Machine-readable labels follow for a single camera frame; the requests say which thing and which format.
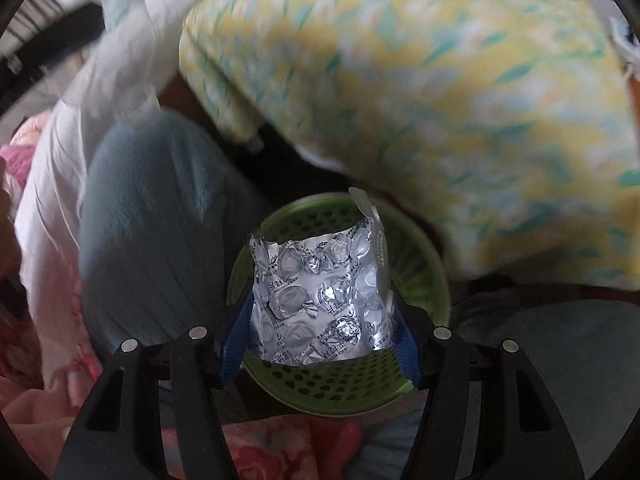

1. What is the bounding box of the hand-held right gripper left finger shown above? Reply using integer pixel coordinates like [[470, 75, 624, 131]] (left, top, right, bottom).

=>
[[52, 292, 256, 480]]

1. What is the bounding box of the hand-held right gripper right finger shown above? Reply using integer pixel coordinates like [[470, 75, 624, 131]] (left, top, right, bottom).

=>
[[385, 290, 586, 480]]

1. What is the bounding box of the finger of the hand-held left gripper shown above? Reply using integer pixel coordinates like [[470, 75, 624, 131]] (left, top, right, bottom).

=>
[[0, 4, 103, 68]]

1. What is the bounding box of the green perforated waste basket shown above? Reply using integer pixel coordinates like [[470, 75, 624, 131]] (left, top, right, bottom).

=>
[[227, 195, 453, 416]]

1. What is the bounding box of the large silver foil blister pack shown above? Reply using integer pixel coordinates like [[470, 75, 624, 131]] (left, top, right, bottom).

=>
[[248, 187, 396, 363]]

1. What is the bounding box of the white pillow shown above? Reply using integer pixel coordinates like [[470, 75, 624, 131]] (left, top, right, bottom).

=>
[[15, 0, 211, 361]]

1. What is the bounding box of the person's right leg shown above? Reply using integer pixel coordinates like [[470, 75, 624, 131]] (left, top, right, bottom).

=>
[[360, 290, 640, 480]]

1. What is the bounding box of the person's leg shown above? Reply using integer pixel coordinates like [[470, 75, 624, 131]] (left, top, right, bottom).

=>
[[360, 290, 640, 480], [80, 110, 271, 361]]

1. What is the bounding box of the person's left leg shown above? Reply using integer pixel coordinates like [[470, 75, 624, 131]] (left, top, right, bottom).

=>
[[80, 110, 271, 361]]

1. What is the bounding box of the pink floral blanket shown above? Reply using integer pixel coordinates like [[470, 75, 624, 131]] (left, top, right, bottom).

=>
[[0, 110, 361, 480]]

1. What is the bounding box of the yellow floral table cloth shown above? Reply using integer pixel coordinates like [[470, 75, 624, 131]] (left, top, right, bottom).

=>
[[179, 0, 640, 281]]

